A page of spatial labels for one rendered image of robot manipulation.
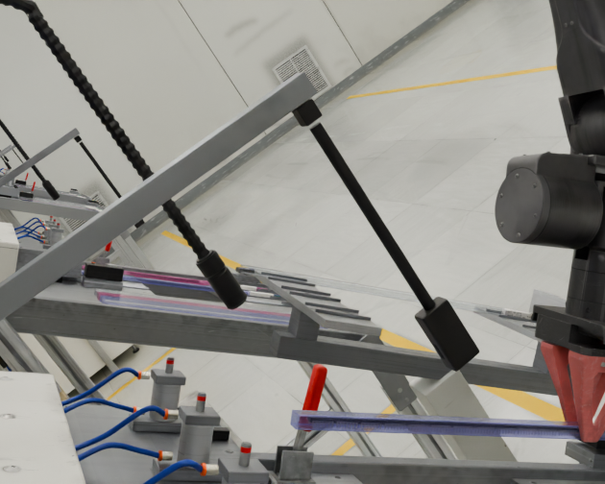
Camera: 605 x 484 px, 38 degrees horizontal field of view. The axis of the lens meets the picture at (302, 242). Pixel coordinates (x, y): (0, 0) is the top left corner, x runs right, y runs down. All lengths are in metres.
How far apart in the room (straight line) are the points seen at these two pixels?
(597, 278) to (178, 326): 1.00
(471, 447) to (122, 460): 0.73
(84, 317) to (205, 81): 6.94
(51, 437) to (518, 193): 0.38
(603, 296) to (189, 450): 0.34
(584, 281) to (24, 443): 0.43
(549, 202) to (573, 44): 0.14
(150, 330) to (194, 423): 0.99
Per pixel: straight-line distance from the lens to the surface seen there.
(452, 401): 1.25
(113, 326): 1.58
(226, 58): 8.49
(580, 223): 0.69
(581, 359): 0.72
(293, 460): 0.83
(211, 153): 0.51
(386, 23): 9.09
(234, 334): 1.63
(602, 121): 0.74
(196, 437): 0.61
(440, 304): 0.57
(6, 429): 0.63
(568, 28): 0.74
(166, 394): 0.72
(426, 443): 1.78
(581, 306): 0.73
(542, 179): 0.68
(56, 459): 0.58
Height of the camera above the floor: 1.41
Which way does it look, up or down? 16 degrees down
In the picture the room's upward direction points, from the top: 34 degrees counter-clockwise
